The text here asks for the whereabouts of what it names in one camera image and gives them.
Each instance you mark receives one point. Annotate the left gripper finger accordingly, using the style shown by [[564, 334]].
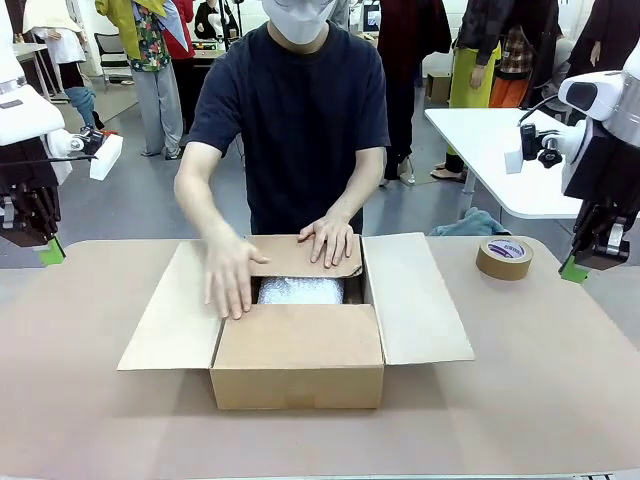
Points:
[[17, 225], [50, 235]]

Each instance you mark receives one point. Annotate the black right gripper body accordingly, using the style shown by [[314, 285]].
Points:
[[605, 170]]

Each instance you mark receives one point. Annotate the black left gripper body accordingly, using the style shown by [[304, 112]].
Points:
[[25, 167]]

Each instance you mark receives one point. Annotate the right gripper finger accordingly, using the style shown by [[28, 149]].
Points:
[[614, 242], [585, 240]]

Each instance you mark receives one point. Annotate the brown packing tape roll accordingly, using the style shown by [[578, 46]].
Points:
[[500, 268]]

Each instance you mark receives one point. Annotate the brown cardboard shipping box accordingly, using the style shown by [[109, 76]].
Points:
[[300, 370]]

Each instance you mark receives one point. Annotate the person's left forearm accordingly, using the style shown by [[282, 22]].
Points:
[[357, 185]]

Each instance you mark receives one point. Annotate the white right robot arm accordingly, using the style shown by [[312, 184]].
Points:
[[600, 92]]

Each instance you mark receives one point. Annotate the person's right forearm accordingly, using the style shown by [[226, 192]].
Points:
[[200, 200]]

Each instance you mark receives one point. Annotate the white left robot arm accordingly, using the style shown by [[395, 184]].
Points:
[[25, 115]]

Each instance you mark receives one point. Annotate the person's right hand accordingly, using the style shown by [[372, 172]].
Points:
[[230, 280]]

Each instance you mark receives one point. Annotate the person's left hand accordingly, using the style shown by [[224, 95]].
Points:
[[332, 240]]

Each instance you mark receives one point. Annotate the teal cloth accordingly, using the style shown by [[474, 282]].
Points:
[[475, 222]]

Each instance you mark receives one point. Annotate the mannequin in white coat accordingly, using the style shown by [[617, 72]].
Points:
[[62, 45]]

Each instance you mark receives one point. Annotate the white side table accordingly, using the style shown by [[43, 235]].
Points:
[[480, 135]]

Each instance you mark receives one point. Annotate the black chair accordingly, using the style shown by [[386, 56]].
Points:
[[112, 50]]

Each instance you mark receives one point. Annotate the mannequin in orange trousers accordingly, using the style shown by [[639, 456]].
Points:
[[515, 52]]

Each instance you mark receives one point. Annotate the figure in floral shirt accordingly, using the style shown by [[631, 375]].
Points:
[[150, 60]]

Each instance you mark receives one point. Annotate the mannequin in yellow skirt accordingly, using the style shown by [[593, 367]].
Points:
[[470, 75]]

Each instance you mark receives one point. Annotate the small cardboard box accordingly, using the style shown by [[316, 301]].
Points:
[[437, 89]]

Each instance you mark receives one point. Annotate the black light stand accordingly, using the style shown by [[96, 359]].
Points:
[[221, 25]]

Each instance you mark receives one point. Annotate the bubble wrapped bundle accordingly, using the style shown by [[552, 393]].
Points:
[[300, 292]]

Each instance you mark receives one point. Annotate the person in dark t-shirt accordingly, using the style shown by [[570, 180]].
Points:
[[300, 125]]

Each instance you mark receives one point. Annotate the small monitor screen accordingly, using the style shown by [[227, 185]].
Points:
[[372, 17]]

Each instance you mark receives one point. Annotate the white face mask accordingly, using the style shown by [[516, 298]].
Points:
[[300, 22]]

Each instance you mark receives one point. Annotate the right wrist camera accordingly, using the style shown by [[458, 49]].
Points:
[[529, 142]]

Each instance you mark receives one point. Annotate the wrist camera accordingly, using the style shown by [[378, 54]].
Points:
[[107, 157], [529, 142]]

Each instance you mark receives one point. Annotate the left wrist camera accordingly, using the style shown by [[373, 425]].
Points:
[[107, 157]]

